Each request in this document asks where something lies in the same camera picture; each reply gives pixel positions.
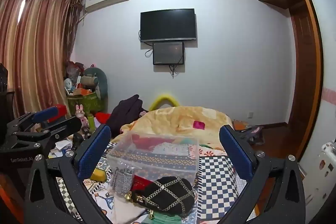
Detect green bottle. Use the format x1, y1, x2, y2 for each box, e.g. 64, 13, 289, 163
88, 114, 96, 133

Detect purple bag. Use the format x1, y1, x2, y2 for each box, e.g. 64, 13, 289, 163
239, 126, 263, 146

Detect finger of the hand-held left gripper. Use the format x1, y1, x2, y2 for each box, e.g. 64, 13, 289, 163
6, 106, 59, 134
15, 116, 82, 154

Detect black pouch with chain pattern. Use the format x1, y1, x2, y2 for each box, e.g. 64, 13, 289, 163
130, 176, 196, 215

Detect green cloth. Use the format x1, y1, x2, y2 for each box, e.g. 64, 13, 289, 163
146, 211, 185, 224

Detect silver glitter pouch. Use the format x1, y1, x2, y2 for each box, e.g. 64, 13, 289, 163
110, 168, 135, 194

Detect yellow sponge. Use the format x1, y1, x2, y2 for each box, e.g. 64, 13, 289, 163
90, 169, 107, 182

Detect white papers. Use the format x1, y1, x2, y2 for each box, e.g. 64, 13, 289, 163
49, 135, 77, 159

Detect yellow printed blanket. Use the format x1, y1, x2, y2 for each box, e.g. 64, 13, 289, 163
113, 106, 235, 149

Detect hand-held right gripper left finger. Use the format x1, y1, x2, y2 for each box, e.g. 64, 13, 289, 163
24, 124, 116, 224

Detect red pouch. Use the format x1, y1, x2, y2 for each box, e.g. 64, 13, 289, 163
130, 175, 156, 192

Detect yellow fuzzy ring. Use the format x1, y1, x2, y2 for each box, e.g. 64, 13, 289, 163
148, 94, 180, 111

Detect wooden wardrobe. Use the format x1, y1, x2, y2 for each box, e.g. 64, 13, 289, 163
250, 0, 325, 161

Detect red cloth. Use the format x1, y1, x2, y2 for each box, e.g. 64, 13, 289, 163
95, 112, 112, 125

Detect pink bunny plush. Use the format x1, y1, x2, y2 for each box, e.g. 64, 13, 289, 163
75, 104, 89, 128

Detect striped brown curtain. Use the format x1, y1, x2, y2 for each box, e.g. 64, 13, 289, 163
0, 0, 85, 121

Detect dark jacket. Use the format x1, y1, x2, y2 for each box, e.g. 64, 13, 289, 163
106, 94, 149, 139

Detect clear plastic storage box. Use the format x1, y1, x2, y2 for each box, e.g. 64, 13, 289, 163
106, 132, 200, 184

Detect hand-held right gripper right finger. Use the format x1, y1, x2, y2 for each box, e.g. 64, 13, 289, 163
219, 124, 306, 224

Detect green toy basket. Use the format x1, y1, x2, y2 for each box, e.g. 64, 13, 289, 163
67, 91, 100, 117

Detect small wall monitor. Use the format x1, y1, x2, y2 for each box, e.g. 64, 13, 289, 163
152, 41, 185, 65

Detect black wall television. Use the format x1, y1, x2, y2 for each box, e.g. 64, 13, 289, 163
140, 8, 197, 43

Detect orange notebook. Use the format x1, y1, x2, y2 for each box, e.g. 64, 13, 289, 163
232, 120, 250, 131

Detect blue white checkered cloth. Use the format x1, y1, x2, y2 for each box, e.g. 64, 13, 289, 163
196, 154, 253, 222

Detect white appliance with stickers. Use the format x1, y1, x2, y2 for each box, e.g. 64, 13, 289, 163
299, 138, 336, 215

